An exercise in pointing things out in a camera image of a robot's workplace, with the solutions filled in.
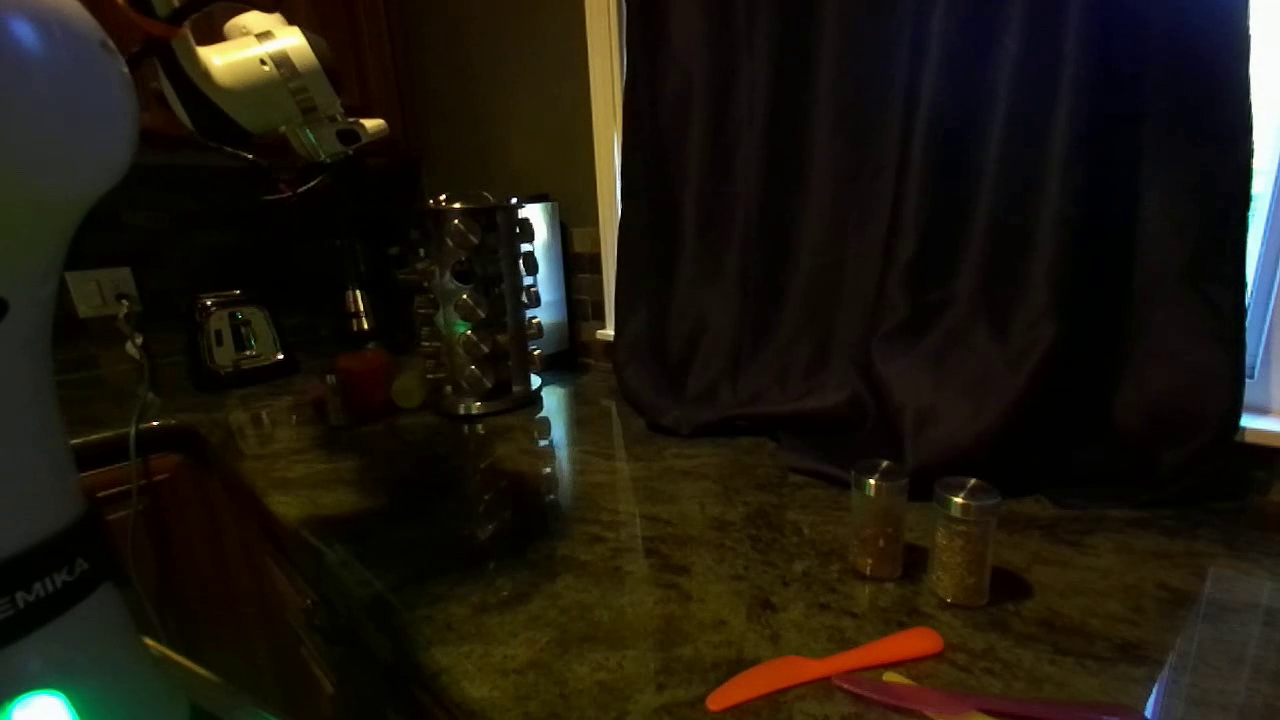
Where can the chrome revolving spice rack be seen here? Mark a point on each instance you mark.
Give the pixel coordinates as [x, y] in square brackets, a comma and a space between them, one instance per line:
[472, 305]

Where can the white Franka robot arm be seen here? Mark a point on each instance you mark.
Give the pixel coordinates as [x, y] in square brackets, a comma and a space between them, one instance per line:
[40, 265]

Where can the glass spice bottle metal cap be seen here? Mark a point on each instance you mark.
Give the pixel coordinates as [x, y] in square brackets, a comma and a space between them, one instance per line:
[963, 544]
[877, 522]

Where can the stainless steel toaster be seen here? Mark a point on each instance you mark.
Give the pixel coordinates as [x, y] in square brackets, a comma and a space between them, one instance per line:
[550, 280]

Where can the red plastic cup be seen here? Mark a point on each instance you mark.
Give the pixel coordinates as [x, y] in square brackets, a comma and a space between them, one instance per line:
[360, 382]

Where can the glass shaker metal cap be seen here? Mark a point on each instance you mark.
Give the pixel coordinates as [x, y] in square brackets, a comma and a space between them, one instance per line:
[357, 313]

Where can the dark window curtain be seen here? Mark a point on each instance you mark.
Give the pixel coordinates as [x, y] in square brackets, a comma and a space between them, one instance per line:
[932, 241]

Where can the orange plastic spatula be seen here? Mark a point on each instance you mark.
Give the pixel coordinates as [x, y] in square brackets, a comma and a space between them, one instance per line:
[824, 662]

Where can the silver toaster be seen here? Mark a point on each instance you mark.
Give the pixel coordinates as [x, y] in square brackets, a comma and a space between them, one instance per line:
[240, 337]

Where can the purple plastic spatula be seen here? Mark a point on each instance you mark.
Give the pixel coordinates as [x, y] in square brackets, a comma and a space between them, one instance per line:
[932, 698]

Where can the wooden base cabinet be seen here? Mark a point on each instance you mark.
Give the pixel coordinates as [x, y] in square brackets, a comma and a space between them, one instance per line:
[203, 574]

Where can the clear plastic container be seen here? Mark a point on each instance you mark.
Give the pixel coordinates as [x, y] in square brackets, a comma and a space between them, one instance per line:
[1225, 652]

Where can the dark wooden wall cabinet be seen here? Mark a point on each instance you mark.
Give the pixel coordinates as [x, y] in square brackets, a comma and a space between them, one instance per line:
[360, 55]

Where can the white wall outlet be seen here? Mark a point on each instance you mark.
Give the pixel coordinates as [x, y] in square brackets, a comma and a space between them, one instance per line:
[101, 294]

